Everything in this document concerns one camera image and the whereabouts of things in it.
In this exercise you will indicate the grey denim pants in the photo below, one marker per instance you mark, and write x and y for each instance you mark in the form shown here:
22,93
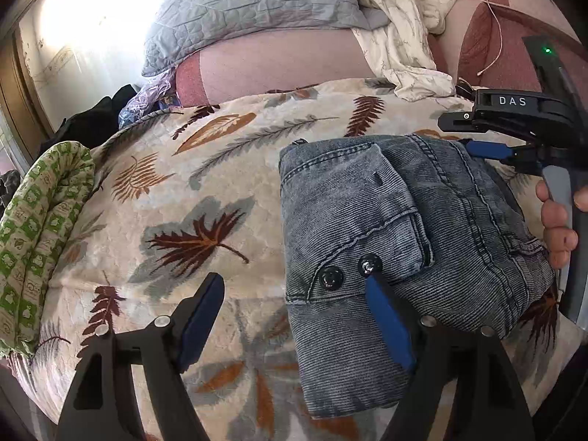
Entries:
443,227

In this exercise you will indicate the black sunglasses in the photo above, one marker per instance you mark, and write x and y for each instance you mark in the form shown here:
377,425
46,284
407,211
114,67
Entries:
465,90

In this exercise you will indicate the green white folded quilt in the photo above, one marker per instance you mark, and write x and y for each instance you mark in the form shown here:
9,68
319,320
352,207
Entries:
35,227

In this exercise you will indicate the pink bolster cushion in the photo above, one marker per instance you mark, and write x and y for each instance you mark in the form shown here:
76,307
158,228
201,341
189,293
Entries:
267,61

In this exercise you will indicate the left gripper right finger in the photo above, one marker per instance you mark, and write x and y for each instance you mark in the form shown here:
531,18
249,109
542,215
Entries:
489,403

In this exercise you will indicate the black clothing pile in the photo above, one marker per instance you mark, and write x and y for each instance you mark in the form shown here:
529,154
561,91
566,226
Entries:
95,126

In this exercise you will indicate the wooden door with glass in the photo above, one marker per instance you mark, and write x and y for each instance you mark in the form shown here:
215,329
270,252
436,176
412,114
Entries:
20,102

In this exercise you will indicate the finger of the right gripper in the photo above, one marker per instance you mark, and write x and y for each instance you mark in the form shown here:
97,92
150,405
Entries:
490,150

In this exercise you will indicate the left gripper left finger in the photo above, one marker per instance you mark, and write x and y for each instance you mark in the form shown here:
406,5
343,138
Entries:
101,403

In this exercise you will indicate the right hand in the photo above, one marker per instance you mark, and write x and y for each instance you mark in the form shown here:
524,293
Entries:
560,240

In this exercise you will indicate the grey quilted pillow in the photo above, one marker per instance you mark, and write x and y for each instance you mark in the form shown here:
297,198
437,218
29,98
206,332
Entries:
184,27

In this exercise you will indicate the leaf pattern bed blanket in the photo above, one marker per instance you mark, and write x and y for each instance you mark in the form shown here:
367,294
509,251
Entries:
197,190

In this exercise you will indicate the pink red sofa backrest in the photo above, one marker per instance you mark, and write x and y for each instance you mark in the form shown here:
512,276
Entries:
482,43

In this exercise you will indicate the cream printed garment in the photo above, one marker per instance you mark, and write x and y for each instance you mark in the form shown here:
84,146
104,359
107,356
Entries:
400,51

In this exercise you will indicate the black camera box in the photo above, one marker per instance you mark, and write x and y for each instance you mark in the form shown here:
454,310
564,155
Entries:
563,183

